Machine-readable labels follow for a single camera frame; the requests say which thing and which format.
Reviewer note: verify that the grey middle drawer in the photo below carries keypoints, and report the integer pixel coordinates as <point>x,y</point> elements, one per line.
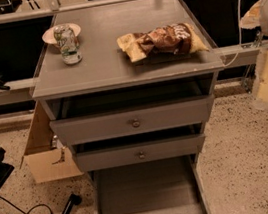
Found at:
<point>142,147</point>

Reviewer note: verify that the grey drawer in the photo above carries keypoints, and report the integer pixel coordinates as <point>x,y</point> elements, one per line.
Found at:
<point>168,186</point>
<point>132,110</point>
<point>142,147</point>

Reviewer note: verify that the open cardboard box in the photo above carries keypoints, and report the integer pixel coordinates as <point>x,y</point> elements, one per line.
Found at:
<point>47,158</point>

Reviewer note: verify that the grey bottom drawer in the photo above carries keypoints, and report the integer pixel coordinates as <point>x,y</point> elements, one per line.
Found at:
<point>168,186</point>

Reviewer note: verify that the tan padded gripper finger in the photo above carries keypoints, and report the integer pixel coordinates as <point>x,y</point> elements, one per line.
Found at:
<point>251,18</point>

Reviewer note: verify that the small white plate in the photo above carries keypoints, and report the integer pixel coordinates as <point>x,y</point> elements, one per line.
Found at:
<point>48,36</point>

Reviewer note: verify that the grey drawer cabinet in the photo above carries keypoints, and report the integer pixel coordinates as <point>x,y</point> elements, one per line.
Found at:
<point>104,66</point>

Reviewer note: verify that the brown chip bag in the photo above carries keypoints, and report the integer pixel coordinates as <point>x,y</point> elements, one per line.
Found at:
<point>178,39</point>

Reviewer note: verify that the grey top drawer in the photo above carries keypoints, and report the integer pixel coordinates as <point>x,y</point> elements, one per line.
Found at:
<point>132,110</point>

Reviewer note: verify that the green soda can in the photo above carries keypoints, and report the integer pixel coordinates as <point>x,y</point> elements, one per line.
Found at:
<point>68,44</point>

